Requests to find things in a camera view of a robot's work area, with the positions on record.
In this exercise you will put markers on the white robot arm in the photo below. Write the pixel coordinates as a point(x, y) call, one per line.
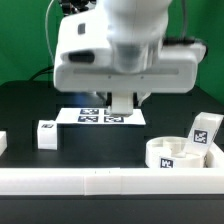
point(155, 11)

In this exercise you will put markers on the white marker sheet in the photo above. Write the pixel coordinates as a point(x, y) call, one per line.
point(98, 116)

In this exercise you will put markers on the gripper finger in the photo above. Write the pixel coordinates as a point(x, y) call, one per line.
point(141, 97)

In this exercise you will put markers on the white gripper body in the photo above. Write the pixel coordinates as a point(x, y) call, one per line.
point(103, 55)

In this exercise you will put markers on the white U-shaped fence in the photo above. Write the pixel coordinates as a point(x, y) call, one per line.
point(117, 181)

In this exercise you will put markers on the white round stool seat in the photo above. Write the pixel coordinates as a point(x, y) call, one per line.
point(168, 152)

